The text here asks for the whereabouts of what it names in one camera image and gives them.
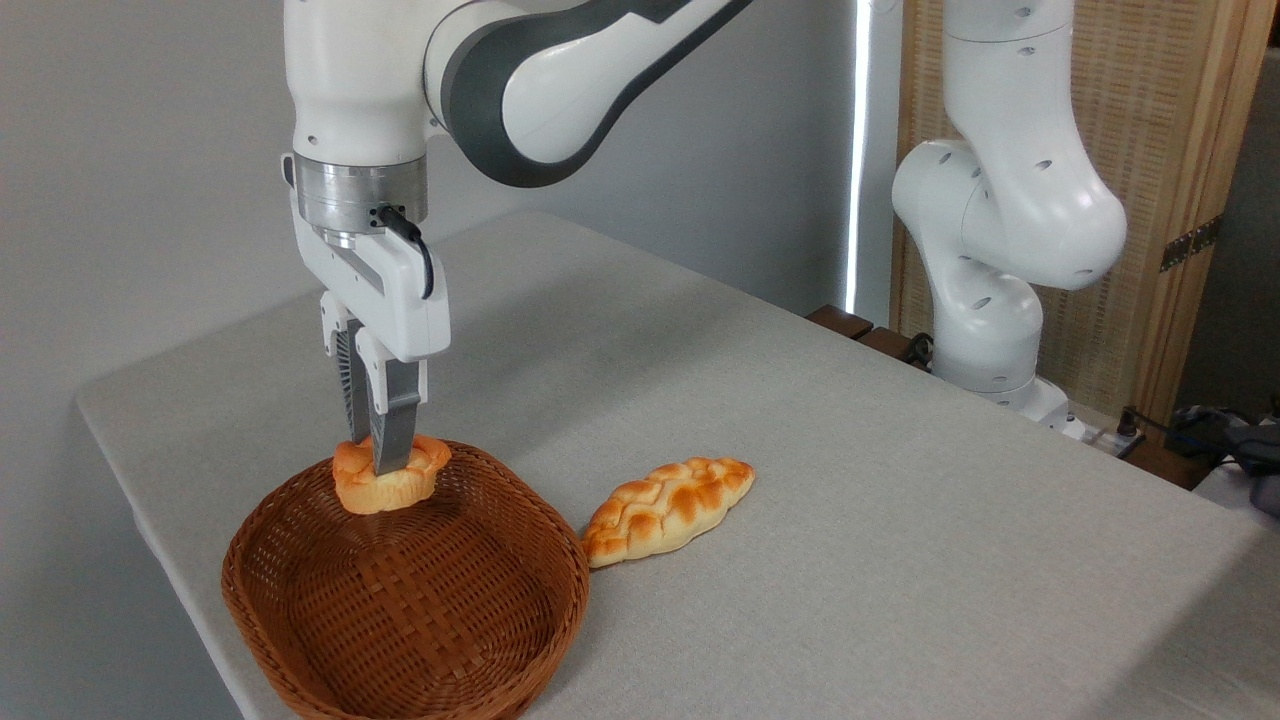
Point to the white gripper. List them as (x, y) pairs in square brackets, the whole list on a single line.
[(400, 310)]

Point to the small round bread bun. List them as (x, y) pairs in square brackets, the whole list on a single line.
[(400, 492)]

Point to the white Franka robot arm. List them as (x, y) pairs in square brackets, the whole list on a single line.
[(340, 80)]

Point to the brown wicker basket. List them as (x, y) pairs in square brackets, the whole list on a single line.
[(400, 620)]

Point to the long braided bread loaf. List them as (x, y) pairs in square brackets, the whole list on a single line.
[(665, 505)]

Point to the grey tablecloth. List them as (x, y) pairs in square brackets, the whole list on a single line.
[(850, 520)]

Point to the metal screen hinge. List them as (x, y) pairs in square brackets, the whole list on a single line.
[(1190, 243)]

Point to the dark grey device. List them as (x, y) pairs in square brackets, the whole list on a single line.
[(1265, 470)]

